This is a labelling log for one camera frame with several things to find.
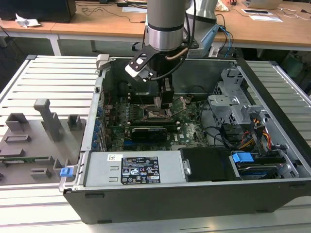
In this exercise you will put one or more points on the silver laptop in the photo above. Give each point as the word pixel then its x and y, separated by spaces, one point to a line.
pixel 264 3

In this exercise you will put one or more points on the grey parts rack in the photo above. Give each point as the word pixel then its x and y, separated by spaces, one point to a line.
pixel 36 145

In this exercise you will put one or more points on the white paper sheet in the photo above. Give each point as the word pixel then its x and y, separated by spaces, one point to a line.
pixel 267 18
pixel 133 9

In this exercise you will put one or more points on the black grey PC case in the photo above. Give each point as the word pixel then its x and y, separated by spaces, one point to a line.
pixel 170 204

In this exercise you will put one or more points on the wooden desk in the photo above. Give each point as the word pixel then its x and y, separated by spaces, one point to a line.
pixel 97 21
pixel 267 31
pixel 9 25

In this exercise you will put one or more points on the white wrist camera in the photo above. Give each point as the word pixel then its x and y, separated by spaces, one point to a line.
pixel 136 72

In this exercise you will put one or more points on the green motherboard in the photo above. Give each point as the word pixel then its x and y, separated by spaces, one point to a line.
pixel 192 131

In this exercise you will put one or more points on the dark red mouse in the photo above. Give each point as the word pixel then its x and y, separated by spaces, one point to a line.
pixel 233 2

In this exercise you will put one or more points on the grey metal drive cage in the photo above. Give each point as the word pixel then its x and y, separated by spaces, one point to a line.
pixel 226 102

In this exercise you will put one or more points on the black graphics card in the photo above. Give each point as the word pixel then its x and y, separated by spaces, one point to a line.
pixel 148 136

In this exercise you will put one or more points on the black power adapter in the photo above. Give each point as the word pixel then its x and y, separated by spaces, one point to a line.
pixel 124 4

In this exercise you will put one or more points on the blue case latch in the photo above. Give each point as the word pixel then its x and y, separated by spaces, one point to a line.
pixel 66 172

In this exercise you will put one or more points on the black plastic shroud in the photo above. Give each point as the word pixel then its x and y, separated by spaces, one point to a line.
pixel 209 165

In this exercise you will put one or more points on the CPU socket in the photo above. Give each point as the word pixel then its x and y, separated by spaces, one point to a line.
pixel 145 116

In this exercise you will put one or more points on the grey power supply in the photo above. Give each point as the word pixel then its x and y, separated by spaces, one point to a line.
pixel 102 170

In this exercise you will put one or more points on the hard disk in blue carrier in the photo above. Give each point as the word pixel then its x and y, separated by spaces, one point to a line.
pixel 241 160

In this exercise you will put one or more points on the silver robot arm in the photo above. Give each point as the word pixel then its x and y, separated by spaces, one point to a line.
pixel 165 19

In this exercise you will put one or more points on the blue expansion slot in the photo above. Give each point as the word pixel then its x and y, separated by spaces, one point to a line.
pixel 128 146

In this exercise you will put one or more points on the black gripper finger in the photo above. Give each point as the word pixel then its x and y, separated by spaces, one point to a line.
pixel 158 102
pixel 168 98

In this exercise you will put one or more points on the black monitor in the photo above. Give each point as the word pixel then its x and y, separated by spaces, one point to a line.
pixel 36 9

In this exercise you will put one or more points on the crumpled white paper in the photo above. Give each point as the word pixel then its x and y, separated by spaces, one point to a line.
pixel 26 22

